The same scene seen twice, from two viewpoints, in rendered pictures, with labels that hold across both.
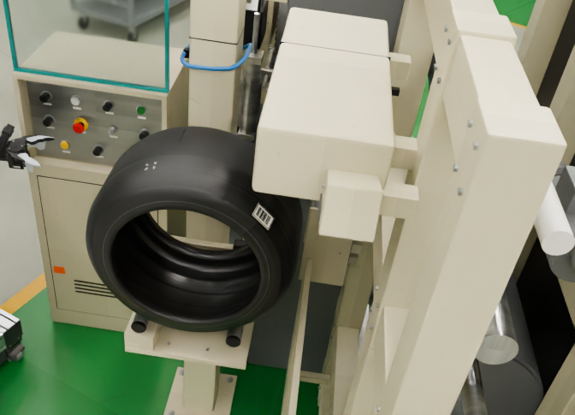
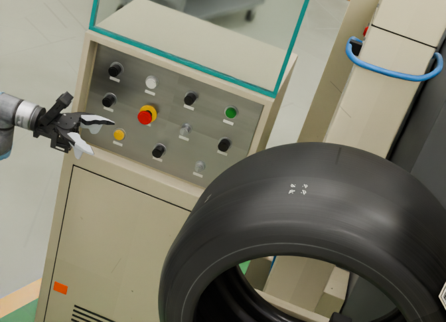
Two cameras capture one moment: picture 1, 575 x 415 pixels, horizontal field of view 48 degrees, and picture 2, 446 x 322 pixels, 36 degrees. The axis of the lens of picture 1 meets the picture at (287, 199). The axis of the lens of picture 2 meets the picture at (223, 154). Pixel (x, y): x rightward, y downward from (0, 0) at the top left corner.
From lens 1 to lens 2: 0.60 m
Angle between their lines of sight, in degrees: 8
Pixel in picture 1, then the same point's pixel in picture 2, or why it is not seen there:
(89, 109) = (164, 97)
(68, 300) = not seen: outside the picture
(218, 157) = (395, 199)
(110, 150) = (174, 154)
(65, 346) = not seen: outside the picture
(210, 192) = (383, 247)
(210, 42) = (398, 37)
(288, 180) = not seen: outside the picture
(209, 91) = (371, 103)
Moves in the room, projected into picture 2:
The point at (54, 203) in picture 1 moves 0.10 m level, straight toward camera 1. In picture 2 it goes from (83, 204) to (83, 224)
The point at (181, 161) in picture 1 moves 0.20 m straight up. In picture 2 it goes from (346, 192) to (392, 86)
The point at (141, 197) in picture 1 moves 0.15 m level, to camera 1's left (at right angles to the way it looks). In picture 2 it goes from (277, 231) to (192, 198)
